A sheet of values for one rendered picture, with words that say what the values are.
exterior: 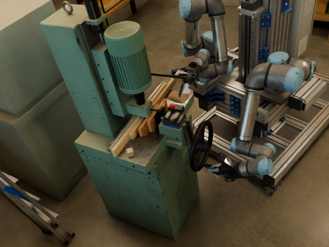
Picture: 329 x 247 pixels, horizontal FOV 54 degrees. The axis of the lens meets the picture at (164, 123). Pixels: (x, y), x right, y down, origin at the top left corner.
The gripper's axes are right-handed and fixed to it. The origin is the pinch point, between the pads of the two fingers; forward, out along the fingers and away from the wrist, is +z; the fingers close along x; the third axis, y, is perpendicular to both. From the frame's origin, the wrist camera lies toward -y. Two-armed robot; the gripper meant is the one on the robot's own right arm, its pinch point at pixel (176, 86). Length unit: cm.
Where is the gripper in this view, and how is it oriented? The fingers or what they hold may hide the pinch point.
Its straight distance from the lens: 175.7
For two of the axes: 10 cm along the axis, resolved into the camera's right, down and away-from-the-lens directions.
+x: 1.7, 7.4, 6.5
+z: -4.6, 6.5, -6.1
